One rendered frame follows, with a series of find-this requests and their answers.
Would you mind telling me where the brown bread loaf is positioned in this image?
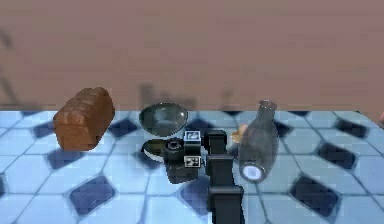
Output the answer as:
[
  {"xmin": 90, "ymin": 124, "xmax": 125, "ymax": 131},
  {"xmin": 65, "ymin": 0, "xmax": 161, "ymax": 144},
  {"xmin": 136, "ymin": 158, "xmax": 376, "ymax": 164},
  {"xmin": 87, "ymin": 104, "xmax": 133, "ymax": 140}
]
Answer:
[{"xmin": 52, "ymin": 86, "xmax": 116, "ymax": 152}]

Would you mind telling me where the dark plate with white rim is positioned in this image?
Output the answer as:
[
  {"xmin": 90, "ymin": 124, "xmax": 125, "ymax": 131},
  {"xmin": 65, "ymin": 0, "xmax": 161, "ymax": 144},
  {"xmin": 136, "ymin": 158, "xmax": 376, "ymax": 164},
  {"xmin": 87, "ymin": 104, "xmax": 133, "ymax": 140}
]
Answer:
[{"xmin": 141, "ymin": 138, "xmax": 168, "ymax": 163}]

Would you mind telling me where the grey glass bottle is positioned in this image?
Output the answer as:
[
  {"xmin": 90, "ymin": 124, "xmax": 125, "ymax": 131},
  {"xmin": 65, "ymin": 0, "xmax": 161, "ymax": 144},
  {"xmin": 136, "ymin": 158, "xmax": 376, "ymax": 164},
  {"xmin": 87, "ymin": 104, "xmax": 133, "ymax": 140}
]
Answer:
[{"xmin": 237, "ymin": 99, "xmax": 280, "ymax": 184}]

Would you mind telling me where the tan potato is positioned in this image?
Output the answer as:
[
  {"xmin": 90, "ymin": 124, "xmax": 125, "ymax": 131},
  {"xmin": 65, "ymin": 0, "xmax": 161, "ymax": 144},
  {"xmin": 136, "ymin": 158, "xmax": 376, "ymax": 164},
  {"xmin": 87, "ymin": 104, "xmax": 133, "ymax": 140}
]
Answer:
[{"xmin": 231, "ymin": 124, "xmax": 249, "ymax": 144}]

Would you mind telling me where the dark grey bowl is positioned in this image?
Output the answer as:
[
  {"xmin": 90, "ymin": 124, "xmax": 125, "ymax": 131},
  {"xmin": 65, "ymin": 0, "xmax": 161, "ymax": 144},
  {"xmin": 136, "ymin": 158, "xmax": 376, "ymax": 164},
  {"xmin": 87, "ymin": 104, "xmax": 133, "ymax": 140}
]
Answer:
[{"xmin": 138, "ymin": 102, "xmax": 189, "ymax": 138}]

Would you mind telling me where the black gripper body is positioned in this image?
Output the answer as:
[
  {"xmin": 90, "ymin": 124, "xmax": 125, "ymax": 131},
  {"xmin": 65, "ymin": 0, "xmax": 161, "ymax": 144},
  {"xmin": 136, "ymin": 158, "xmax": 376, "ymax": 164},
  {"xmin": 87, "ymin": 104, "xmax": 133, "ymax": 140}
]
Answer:
[{"xmin": 163, "ymin": 137, "xmax": 200, "ymax": 185}]

